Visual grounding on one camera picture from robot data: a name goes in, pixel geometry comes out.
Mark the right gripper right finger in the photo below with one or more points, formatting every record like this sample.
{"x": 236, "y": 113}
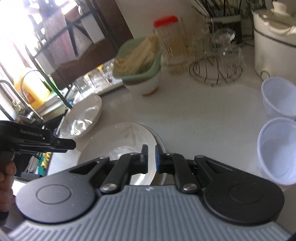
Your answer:
{"x": 177, "y": 166}

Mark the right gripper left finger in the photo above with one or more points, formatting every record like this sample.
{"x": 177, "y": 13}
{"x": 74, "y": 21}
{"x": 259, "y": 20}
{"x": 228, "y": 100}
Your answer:
{"x": 126, "y": 166}

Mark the small leaf pattern plate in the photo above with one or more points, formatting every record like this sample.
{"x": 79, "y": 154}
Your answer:
{"x": 119, "y": 139}

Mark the deep leaf pattern plate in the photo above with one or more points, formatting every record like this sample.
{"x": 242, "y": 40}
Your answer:
{"x": 81, "y": 118}

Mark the bluish plastic bowl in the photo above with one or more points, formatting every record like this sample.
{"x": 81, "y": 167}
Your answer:
{"x": 276, "y": 151}
{"x": 278, "y": 96}

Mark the person's left hand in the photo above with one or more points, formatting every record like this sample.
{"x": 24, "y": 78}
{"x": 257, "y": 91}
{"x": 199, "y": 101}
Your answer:
{"x": 6, "y": 186}

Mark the small steel faucet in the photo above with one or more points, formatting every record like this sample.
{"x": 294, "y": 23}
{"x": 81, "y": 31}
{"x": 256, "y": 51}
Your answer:
{"x": 52, "y": 87}

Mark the tall steel faucet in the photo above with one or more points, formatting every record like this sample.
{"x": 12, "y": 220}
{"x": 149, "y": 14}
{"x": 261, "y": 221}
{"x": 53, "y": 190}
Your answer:
{"x": 25, "y": 112}

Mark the yellow cloth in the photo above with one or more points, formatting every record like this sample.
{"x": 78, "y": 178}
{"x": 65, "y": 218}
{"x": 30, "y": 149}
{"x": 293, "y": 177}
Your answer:
{"x": 46, "y": 158}

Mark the orange detergent bottle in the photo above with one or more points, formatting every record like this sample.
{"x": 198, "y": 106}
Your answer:
{"x": 32, "y": 87}

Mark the white bowl under basket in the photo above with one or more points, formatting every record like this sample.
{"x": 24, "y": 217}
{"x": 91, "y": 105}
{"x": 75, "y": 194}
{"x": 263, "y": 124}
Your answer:
{"x": 146, "y": 87}

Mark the white drip tray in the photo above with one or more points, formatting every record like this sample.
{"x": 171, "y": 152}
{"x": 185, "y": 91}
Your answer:
{"x": 98, "y": 81}

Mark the dry noodles bundle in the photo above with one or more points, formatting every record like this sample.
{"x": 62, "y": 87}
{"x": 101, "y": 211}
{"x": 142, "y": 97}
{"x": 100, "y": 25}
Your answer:
{"x": 140, "y": 54}

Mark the green noodle basket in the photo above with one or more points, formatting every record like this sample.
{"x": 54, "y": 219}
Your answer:
{"x": 142, "y": 76}

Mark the black knife rack shelf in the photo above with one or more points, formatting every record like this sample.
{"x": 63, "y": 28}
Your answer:
{"x": 64, "y": 37}

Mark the red lid glass jar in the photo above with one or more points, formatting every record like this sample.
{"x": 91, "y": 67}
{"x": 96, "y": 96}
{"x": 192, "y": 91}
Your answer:
{"x": 172, "y": 43}

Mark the wooden cutting board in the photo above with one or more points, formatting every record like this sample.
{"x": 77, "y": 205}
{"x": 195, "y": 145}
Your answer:
{"x": 118, "y": 32}

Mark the chopstick holder with chopsticks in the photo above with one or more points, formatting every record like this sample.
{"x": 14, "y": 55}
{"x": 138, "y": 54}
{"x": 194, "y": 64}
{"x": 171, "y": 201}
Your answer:
{"x": 221, "y": 15}

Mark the white electric cooking pot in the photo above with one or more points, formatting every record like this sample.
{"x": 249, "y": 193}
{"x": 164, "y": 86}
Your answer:
{"x": 274, "y": 41}

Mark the wire glass holder rack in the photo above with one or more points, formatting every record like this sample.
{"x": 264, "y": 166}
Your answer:
{"x": 218, "y": 59}

